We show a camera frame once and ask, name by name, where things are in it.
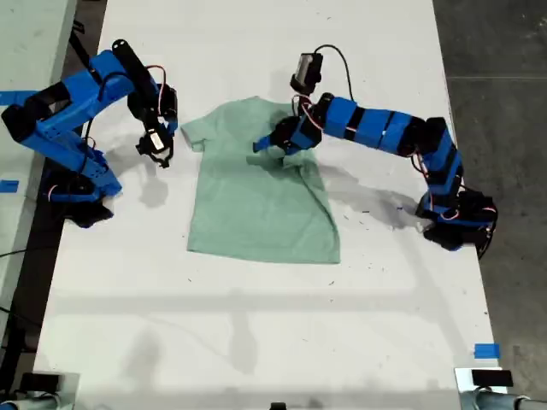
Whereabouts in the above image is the pale green T-shirt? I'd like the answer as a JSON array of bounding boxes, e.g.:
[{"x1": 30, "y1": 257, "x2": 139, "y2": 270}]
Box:
[{"x1": 179, "y1": 96, "x2": 342, "y2": 265}]

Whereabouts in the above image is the black stand leg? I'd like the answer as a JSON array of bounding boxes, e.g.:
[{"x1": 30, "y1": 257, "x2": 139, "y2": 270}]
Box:
[{"x1": 70, "y1": 25, "x2": 96, "y2": 78}]

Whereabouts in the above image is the white side table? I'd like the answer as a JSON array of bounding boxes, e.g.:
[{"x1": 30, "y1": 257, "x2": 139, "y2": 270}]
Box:
[{"x1": 0, "y1": 0, "x2": 78, "y2": 300}]

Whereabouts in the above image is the long blue tape strip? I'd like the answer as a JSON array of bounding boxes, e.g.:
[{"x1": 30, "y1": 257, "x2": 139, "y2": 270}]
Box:
[{"x1": 0, "y1": 90, "x2": 42, "y2": 106}]

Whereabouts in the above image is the square blue tape piece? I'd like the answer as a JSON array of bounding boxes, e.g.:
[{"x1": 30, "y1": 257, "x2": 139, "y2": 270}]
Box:
[{"x1": 473, "y1": 343, "x2": 501, "y2": 360}]

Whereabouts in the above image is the small black box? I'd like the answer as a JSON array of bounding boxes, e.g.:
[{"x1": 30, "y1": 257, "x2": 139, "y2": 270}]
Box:
[
  {"x1": 20, "y1": 372, "x2": 61, "y2": 392},
  {"x1": 471, "y1": 369, "x2": 514, "y2": 388}
]

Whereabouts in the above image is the white mounting plate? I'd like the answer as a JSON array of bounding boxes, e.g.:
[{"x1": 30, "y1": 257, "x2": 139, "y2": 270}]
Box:
[{"x1": 454, "y1": 366, "x2": 509, "y2": 396}]

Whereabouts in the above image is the black camera stalk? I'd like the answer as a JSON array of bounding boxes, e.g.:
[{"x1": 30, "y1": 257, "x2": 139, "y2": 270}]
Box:
[
  {"x1": 294, "y1": 87, "x2": 320, "y2": 113},
  {"x1": 138, "y1": 121, "x2": 175, "y2": 169}
]

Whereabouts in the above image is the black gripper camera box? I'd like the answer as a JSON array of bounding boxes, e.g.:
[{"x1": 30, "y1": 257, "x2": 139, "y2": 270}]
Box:
[
  {"x1": 135, "y1": 130, "x2": 168, "y2": 155},
  {"x1": 290, "y1": 51, "x2": 324, "y2": 93}
]

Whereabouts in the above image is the black camera cable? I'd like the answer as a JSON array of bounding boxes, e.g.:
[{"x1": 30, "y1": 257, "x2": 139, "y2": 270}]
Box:
[
  {"x1": 314, "y1": 44, "x2": 355, "y2": 103},
  {"x1": 85, "y1": 70, "x2": 140, "y2": 146}
]

